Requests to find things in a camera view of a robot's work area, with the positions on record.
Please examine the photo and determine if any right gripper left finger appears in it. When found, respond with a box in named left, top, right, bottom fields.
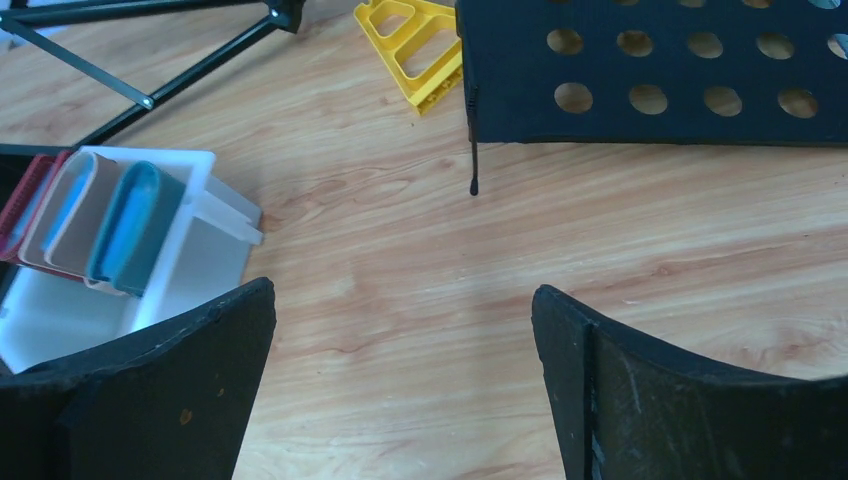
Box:
left=1, top=277, right=276, bottom=479

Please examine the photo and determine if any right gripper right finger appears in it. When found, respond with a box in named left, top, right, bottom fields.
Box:
left=531, top=285, right=847, bottom=479

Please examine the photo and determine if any white bin with card holders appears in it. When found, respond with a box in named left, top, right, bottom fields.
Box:
left=1, top=145, right=263, bottom=373

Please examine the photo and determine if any blue card holder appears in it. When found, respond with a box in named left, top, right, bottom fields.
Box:
left=86, top=161, right=186, bottom=297

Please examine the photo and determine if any pink card holder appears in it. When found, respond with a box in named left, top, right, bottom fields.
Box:
left=18, top=150, right=128, bottom=281

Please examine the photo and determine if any red card holder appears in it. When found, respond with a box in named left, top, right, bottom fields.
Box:
left=1, top=150, right=73, bottom=265

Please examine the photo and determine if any black perforated stand tray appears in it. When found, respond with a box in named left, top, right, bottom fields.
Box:
left=454, top=0, right=848, bottom=197

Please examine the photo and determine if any black folded music stand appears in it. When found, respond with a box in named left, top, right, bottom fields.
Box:
left=1, top=3, right=320, bottom=153

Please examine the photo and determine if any yellow plastic triangle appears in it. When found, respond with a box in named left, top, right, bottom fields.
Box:
left=353, top=0, right=463, bottom=115

